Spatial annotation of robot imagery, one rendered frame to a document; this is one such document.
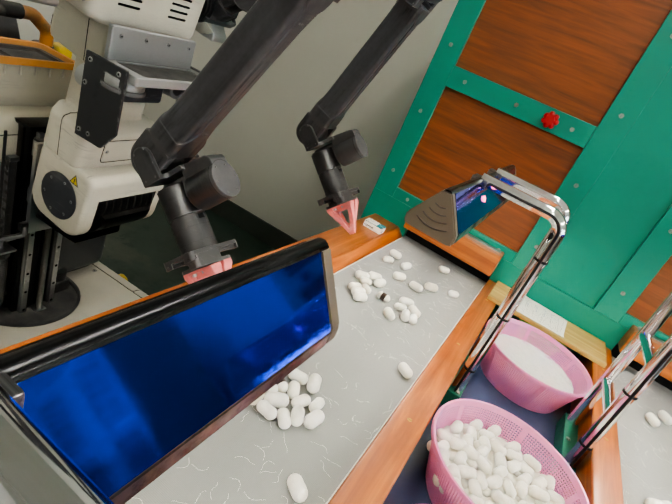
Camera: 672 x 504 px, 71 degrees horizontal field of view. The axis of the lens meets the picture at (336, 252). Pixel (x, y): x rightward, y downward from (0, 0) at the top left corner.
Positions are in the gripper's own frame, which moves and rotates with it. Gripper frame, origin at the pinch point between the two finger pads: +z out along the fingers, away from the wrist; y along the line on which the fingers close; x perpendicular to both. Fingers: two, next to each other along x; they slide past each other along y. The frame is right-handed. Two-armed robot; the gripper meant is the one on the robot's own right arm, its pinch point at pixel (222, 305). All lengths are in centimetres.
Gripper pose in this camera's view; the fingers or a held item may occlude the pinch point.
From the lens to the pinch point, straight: 75.2
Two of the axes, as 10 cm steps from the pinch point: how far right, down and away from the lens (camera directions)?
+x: -8.1, 3.0, 5.1
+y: 4.7, -2.1, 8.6
